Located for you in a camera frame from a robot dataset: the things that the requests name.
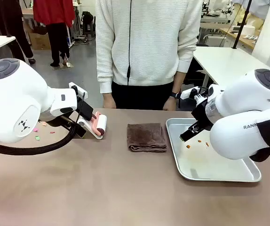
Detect person's left hand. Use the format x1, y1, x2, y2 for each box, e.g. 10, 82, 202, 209
162, 96, 177, 111

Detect large white table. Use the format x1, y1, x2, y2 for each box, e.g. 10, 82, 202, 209
192, 46, 270, 88

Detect wooden workbench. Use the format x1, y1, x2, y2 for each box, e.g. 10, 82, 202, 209
219, 25, 261, 48

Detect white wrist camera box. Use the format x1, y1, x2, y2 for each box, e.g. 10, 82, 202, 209
68, 81, 88, 95
180, 87, 201, 100

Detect bystander in dark clothes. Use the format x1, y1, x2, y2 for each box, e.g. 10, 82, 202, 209
0, 0, 36, 65

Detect person's left forearm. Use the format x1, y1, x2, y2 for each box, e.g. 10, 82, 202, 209
172, 70, 185, 94

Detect black stand pole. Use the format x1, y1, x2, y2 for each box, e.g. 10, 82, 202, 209
232, 0, 254, 49

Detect pink handled lint roller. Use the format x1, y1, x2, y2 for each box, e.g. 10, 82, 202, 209
91, 112, 108, 137

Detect black braided left arm cable sleeve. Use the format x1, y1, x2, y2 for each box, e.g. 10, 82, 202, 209
0, 117, 84, 156

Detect silver metal tray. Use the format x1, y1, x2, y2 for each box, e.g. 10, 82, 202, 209
165, 118, 262, 183

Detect thin black left camera cable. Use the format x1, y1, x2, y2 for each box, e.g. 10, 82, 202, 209
77, 92, 86, 123

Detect thin black cord on sweater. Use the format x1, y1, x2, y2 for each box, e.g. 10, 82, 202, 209
127, 0, 133, 86

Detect person's right hand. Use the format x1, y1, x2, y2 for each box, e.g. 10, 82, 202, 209
102, 92, 117, 109

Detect brown cardboard box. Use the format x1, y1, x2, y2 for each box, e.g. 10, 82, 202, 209
28, 31, 52, 50

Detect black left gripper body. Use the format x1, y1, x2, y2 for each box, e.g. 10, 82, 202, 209
79, 100, 94, 120

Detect bystander in red top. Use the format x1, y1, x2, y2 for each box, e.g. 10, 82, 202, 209
33, 0, 76, 69

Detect black trousers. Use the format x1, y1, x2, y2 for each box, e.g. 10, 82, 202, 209
111, 79, 177, 111

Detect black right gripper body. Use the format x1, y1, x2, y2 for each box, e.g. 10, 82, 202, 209
191, 97, 215, 129

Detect brown terry towel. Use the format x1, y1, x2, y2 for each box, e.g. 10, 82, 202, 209
127, 122, 167, 153

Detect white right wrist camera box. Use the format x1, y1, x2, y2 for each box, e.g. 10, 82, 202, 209
180, 87, 201, 100

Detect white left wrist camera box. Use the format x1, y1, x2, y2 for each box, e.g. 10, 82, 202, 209
68, 81, 88, 95

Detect person in white sweater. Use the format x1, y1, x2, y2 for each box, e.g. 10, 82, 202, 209
95, 0, 204, 94

